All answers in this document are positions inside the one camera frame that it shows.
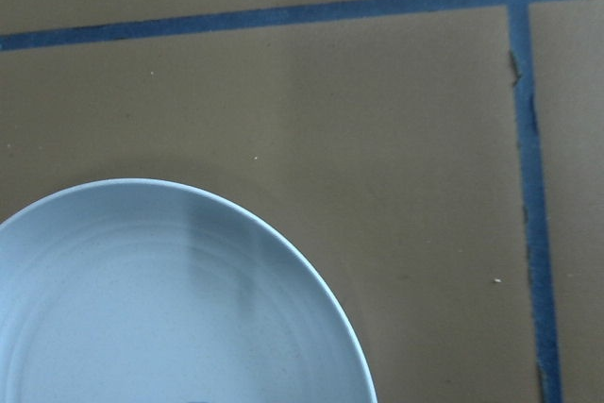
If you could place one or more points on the blue plate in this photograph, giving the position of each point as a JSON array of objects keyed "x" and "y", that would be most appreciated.
[{"x": 141, "y": 290}]

